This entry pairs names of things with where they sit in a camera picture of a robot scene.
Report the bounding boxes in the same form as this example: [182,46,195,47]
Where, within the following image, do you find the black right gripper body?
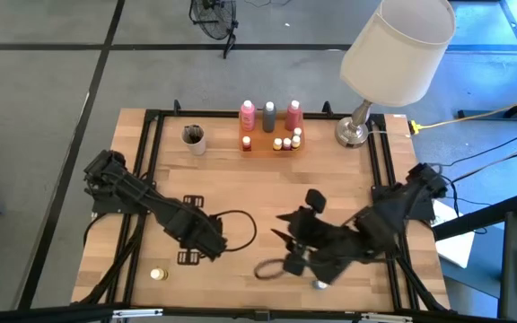
[290,213,368,284]

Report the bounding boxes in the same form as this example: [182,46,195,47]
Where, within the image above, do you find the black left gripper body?
[162,208,229,262]

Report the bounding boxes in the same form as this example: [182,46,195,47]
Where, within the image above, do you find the large red paint bottle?
[284,100,303,132]

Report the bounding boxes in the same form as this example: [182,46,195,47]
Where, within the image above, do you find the large grey paint bottle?
[261,101,277,134]

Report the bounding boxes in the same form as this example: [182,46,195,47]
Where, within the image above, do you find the large pink paint bottle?
[239,100,257,133]

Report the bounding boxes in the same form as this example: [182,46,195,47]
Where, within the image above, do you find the white plastic cup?
[180,124,207,156]

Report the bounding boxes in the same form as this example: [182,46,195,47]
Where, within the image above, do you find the translucent orange tray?
[239,114,307,159]

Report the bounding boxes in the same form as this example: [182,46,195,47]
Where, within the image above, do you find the white flat panel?
[433,199,478,270]

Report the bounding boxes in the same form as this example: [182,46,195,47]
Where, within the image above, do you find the black metal bar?
[432,192,517,242]

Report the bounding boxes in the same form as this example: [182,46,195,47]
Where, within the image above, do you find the table lamp with cream shade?
[334,0,458,149]

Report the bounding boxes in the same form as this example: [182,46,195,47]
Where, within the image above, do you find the black floor fan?
[188,0,240,60]

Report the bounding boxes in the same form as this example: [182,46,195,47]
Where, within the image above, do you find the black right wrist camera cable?
[253,258,286,281]

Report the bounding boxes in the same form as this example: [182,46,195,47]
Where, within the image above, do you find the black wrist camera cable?
[253,258,286,281]
[211,209,259,254]

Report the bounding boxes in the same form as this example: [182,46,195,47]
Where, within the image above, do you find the black left wrist camera cable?
[211,209,259,254]

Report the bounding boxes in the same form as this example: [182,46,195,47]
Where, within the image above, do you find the black aluminium table frame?
[72,99,452,323]

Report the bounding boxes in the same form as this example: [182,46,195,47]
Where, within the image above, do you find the yellow extension cable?
[408,92,517,135]

